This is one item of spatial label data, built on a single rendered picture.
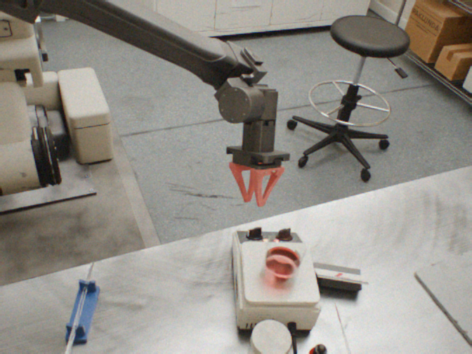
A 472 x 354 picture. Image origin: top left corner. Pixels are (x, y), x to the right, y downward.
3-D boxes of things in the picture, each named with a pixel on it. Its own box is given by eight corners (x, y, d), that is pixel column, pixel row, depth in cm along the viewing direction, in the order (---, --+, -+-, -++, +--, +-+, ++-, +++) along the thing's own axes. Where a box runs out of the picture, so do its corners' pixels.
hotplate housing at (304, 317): (230, 239, 91) (234, 211, 86) (296, 241, 93) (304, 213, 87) (236, 345, 75) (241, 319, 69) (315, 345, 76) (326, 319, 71)
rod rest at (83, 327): (80, 287, 80) (77, 274, 77) (100, 289, 80) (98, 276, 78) (64, 342, 72) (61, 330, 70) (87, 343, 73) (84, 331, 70)
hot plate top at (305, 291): (239, 244, 80) (240, 240, 80) (307, 246, 82) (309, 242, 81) (244, 305, 71) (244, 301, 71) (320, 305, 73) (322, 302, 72)
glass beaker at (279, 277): (264, 257, 78) (272, 223, 72) (300, 270, 77) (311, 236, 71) (251, 289, 73) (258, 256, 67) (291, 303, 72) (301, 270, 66)
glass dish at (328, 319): (342, 339, 78) (345, 332, 76) (311, 323, 79) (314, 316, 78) (352, 314, 81) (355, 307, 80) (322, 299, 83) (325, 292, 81)
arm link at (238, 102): (251, 46, 81) (220, 81, 85) (217, 39, 71) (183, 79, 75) (293, 97, 79) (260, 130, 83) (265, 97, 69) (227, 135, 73)
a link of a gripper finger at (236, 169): (252, 211, 80) (256, 157, 78) (225, 201, 85) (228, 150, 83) (279, 205, 84) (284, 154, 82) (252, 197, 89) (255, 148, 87)
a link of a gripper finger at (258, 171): (256, 212, 79) (260, 158, 77) (228, 202, 84) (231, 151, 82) (282, 206, 84) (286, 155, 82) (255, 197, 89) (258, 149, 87)
